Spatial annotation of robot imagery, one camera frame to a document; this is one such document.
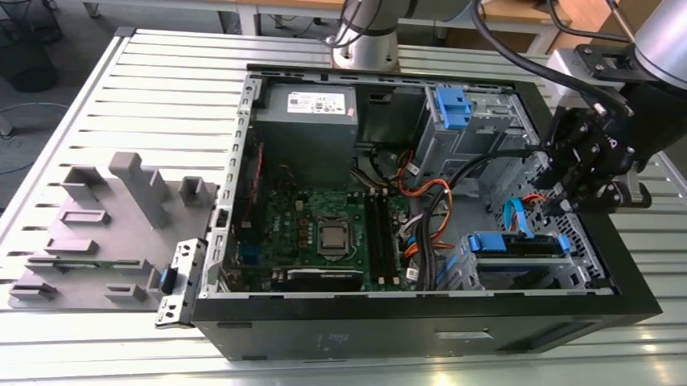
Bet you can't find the brown wooden cabinet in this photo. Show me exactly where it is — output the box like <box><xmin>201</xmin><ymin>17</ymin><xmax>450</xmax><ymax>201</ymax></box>
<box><xmin>603</xmin><ymin>0</ymin><xmax>667</xmax><ymax>45</ymax></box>

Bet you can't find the grey metal card bracket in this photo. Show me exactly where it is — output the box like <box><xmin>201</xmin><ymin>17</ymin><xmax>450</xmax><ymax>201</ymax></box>
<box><xmin>153</xmin><ymin>236</ymin><xmax>209</xmax><ymax>330</ymax></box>

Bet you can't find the thin red wire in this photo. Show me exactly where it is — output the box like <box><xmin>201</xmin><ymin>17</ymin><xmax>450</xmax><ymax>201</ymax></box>
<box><xmin>239</xmin><ymin>141</ymin><xmax>265</xmax><ymax>231</ymax></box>

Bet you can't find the black PC case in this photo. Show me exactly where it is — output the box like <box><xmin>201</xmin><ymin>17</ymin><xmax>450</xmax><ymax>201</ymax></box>
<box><xmin>189</xmin><ymin>62</ymin><xmax>662</xmax><ymax>361</ymax></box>

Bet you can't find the grey parts rack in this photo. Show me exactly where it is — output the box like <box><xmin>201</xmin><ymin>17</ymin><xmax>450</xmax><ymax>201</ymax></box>
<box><xmin>0</xmin><ymin>150</ymin><xmax>221</xmax><ymax>314</ymax></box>

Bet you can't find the wooden desk white frame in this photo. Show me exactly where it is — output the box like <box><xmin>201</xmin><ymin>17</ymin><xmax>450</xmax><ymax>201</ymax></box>
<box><xmin>217</xmin><ymin>0</ymin><xmax>344</xmax><ymax>39</ymax></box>
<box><xmin>434</xmin><ymin>0</ymin><xmax>574</xmax><ymax>55</ymax></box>

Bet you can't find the metal drive cage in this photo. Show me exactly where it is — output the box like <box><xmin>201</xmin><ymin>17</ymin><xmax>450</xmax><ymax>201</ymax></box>
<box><xmin>415</xmin><ymin>84</ymin><xmax>540</xmax><ymax>179</ymax></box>

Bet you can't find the silver CPU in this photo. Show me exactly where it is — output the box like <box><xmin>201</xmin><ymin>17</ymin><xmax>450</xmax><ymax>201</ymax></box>
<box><xmin>320</xmin><ymin>224</ymin><xmax>351</xmax><ymax>249</ymax></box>

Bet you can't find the green motherboard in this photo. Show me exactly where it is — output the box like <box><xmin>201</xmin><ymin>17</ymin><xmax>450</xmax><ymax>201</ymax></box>
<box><xmin>223</xmin><ymin>185</ymin><xmax>423</xmax><ymax>294</ymax></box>

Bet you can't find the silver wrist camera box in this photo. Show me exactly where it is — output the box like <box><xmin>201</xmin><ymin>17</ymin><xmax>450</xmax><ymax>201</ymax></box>
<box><xmin>547</xmin><ymin>47</ymin><xmax>591</xmax><ymax>101</ymax></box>

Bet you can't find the metal disk bay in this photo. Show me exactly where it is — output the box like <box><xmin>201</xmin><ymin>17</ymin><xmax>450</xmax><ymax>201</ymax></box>
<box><xmin>455</xmin><ymin>231</ymin><xmax>611</xmax><ymax>291</ymax></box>

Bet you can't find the hard disk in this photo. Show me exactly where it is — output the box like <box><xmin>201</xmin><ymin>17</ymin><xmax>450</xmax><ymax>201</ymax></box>
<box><xmin>438</xmin><ymin>231</ymin><xmax>574</xmax><ymax>291</ymax></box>

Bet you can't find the black RAM slot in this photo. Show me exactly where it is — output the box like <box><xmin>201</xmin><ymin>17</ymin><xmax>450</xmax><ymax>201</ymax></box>
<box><xmin>366</xmin><ymin>191</ymin><xmax>388</xmax><ymax>287</ymax></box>
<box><xmin>378</xmin><ymin>191</ymin><xmax>403</xmax><ymax>287</ymax></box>

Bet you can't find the grey power supply unit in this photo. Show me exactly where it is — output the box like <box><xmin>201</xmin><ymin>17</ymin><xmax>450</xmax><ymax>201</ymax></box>
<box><xmin>251</xmin><ymin>82</ymin><xmax>360</xmax><ymax>190</ymax></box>

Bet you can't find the blue data wire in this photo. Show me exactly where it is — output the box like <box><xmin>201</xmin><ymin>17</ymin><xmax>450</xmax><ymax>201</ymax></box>
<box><xmin>503</xmin><ymin>198</ymin><xmax>534</xmax><ymax>239</ymax></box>

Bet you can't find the yellow black wire bundle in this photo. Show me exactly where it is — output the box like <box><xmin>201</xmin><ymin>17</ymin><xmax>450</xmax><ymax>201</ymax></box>
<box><xmin>350</xmin><ymin>166</ymin><xmax>391</xmax><ymax>191</ymax></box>

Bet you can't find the metal CPU socket cover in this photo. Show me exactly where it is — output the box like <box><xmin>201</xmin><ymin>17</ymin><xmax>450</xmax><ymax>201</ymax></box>
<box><xmin>313</xmin><ymin>215</ymin><xmax>360</xmax><ymax>259</ymax></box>

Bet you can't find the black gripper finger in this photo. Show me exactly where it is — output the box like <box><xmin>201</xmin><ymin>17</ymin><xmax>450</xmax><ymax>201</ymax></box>
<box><xmin>558</xmin><ymin>160</ymin><xmax>651</xmax><ymax>214</ymax></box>
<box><xmin>538</xmin><ymin>107</ymin><xmax>596</xmax><ymax>188</ymax></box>

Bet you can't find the blue floor cable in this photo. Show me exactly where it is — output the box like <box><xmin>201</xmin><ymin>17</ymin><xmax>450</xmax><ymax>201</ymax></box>
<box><xmin>0</xmin><ymin>101</ymin><xmax>69</xmax><ymax>178</ymax></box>

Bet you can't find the orange wire bundle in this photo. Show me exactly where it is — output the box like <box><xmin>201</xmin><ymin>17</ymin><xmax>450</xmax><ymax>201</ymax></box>
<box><xmin>395</xmin><ymin>150</ymin><xmax>456</xmax><ymax>258</ymax></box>

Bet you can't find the black wire mesh bin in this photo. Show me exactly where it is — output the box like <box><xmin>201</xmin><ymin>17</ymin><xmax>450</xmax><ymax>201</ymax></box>
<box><xmin>0</xmin><ymin>0</ymin><xmax>64</xmax><ymax>94</ymax></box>

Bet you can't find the black graphics card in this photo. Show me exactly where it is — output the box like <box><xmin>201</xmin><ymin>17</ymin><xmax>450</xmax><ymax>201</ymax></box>
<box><xmin>271</xmin><ymin>267</ymin><xmax>364</xmax><ymax>293</ymax></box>

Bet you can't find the black cable bundle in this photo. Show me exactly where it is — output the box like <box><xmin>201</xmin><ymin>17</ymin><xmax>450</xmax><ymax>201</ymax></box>
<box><xmin>415</xmin><ymin>148</ymin><xmax>540</xmax><ymax>291</ymax></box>

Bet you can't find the disk power wire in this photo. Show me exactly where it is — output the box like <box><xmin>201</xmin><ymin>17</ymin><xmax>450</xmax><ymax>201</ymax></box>
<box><xmin>519</xmin><ymin>192</ymin><xmax>575</xmax><ymax>216</ymax></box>

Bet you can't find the green RAM stick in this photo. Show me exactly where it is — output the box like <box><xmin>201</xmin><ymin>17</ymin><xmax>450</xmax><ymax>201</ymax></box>
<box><xmin>27</xmin><ymin>257</ymin><xmax>145</xmax><ymax>270</ymax></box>

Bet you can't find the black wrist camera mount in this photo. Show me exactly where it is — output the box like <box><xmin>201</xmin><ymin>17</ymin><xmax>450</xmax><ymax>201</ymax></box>
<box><xmin>574</xmin><ymin>43</ymin><xmax>640</xmax><ymax>80</ymax></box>

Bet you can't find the blue plastic drive latch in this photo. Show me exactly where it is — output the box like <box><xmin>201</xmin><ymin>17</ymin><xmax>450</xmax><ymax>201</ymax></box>
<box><xmin>435</xmin><ymin>86</ymin><xmax>475</xmax><ymax>131</ymax></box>

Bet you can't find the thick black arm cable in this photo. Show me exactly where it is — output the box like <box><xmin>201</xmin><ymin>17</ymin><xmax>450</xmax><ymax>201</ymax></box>
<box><xmin>470</xmin><ymin>0</ymin><xmax>630</xmax><ymax>118</ymax></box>

